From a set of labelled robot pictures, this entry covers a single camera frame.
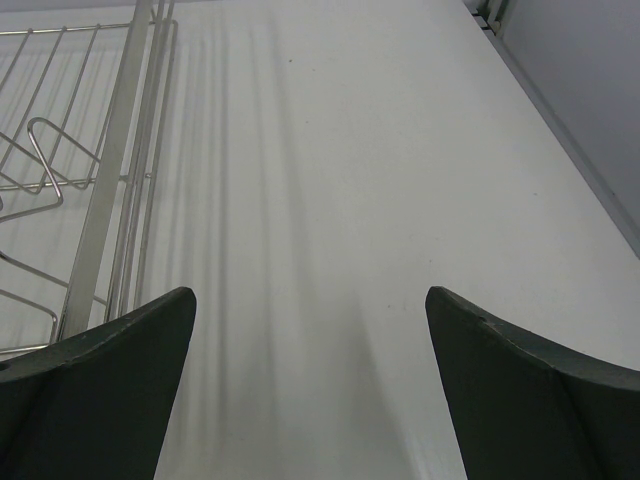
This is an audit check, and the metal wire dish rack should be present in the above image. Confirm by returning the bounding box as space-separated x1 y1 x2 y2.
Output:
1 1 179 359

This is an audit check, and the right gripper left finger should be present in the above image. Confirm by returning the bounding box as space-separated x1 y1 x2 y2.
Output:
1 287 196 479

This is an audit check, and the right frame post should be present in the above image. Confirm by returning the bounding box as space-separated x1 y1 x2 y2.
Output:
463 0 517 36

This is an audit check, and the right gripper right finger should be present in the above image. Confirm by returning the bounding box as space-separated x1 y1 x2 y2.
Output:
425 286 639 479

